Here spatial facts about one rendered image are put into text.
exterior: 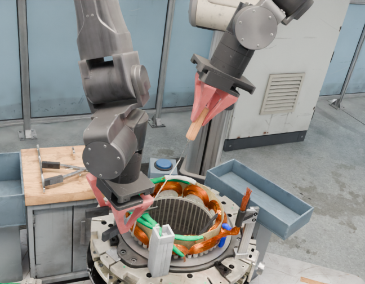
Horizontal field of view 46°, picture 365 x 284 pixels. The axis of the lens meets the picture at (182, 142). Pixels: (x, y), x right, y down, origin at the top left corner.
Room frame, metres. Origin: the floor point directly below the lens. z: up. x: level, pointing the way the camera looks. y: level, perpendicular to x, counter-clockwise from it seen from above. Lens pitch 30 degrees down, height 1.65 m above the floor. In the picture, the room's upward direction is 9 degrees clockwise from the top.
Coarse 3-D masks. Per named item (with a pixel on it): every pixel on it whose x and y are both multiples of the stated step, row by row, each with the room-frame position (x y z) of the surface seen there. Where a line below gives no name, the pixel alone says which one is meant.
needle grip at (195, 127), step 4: (204, 108) 0.64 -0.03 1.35; (204, 112) 0.64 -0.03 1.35; (200, 116) 0.64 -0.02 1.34; (204, 116) 0.64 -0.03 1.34; (196, 120) 0.64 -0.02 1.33; (200, 120) 0.63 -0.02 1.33; (192, 124) 0.64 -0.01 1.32; (196, 124) 0.63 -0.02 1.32; (200, 124) 0.63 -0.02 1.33; (192, 128) 0.63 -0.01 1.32; (196, 128) 0.63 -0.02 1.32; (188, 132) 0.63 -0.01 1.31; (192, 132) 0.63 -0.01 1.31; (196, 132) 0.63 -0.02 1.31; (188, 136) 0.63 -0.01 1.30; (192, 136) 0.63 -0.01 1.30
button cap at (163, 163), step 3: (159, 159) 0.94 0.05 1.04; (162, 159) 0.94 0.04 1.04; (165, 159) 0.95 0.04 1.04; (156, 162) 0.93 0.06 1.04; (159, 162) 0.93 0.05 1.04; (162, 162) 0.93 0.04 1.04; (165, 162) 0.93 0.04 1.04; (168, 162) 0.93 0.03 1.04; (156, 165) 0.93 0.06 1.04; (159, 165) 0.92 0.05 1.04; (162, 165) 0.92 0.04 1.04; (165, 165) 0.92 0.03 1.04; (168, 165) 0.92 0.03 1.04; (165, 168) 0.91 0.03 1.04
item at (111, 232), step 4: (116, 224) 0.52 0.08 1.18; (112, 228) 0.51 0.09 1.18; (116, 228) 0.52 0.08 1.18; (104, 232) 0.50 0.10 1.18; (108, 232) 0.50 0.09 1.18; (112, 232) 0.51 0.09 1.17; (116, 232) 0.52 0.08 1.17; (104, 236) 0.50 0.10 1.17; (108, 236) 0.50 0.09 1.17; (112, 236) 0.51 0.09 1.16; (104, 240) 0.50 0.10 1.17
